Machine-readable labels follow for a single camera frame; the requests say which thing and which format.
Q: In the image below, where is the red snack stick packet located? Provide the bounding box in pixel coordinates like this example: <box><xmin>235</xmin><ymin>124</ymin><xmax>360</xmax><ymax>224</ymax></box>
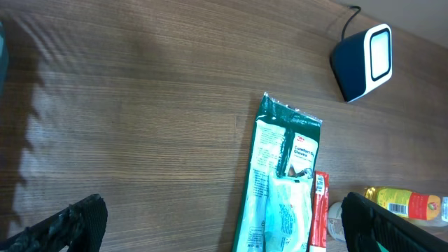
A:
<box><xmin>309</xmin><ymin>171</ymin><xmax>329</xmax><ymax>252</ymax></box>

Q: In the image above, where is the black scanner cable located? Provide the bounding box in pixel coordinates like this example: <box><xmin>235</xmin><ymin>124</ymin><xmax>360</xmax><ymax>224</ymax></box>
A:
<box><xmin>340</xmin><ymin>5</ymin><xmax>363</xmax><ymax>42</ymax></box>

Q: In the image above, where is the yellow oil bottle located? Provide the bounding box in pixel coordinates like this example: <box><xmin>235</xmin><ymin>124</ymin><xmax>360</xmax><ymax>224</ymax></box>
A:
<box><xmin>364</xmin><ymin>186</ymin><xmax>447</xmax><ymax>228</ymax></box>

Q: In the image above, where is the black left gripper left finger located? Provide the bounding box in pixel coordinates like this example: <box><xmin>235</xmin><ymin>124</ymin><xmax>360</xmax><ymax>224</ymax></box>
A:
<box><xmin>1</xmin><ymin>194</ymin><xmax>108</xmax><ymax>252</ymax></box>

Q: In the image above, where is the green glove package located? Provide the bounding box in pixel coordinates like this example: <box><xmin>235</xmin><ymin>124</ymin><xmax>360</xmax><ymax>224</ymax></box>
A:
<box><xmin>232</xmin><ymin>94</ymin><xmax>322</xmax><ymax>251</ymax></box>

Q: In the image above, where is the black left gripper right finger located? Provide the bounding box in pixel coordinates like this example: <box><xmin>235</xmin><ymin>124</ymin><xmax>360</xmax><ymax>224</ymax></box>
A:
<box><xmin>342</xmin><ymin>192</ymin><xmax>447</xmax><ymax>252</ymax></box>

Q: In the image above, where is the white barcode scanner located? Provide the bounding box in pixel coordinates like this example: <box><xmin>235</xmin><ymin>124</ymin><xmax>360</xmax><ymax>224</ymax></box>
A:
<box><xmin>330</xmin><ymin>24</ymin><xmax>393</xmax><ymax>103</ymax></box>

